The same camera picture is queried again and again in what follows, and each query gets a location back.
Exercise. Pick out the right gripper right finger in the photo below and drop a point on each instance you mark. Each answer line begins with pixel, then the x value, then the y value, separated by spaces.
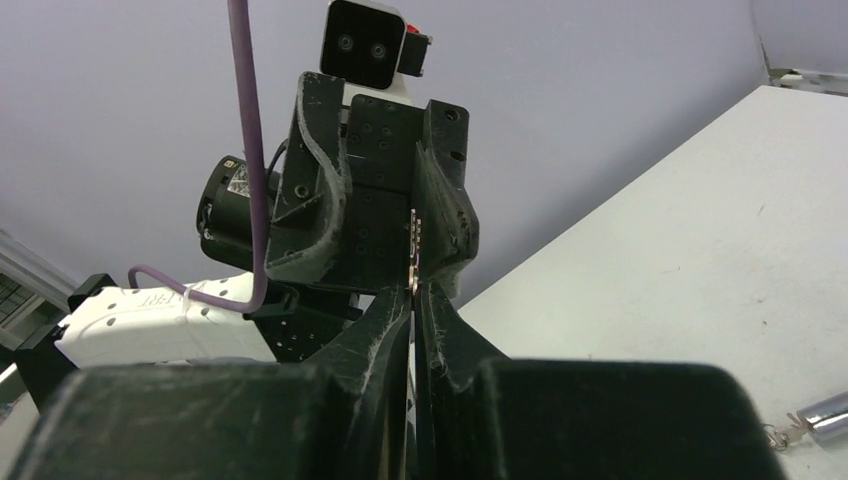
pixel 484 415

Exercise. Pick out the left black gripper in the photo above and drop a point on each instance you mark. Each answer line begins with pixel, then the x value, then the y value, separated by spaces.
pixel 350 177

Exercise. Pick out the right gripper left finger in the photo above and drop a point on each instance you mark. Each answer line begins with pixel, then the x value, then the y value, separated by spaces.
pixel 340 414

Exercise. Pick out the red lock keys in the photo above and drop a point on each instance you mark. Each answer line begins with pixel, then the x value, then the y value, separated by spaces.
pixel 415 230

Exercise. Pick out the blue cable lock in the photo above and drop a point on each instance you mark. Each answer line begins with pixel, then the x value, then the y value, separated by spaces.
pixel 826 420

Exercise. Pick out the blue lock keys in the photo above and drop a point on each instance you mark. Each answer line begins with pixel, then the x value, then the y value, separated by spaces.
pixel 781 438

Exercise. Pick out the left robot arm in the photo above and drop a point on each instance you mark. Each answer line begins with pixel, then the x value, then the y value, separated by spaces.
pixel 108 325

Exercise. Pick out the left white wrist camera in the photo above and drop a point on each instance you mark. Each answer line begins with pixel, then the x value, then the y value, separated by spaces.
pixel 372 48

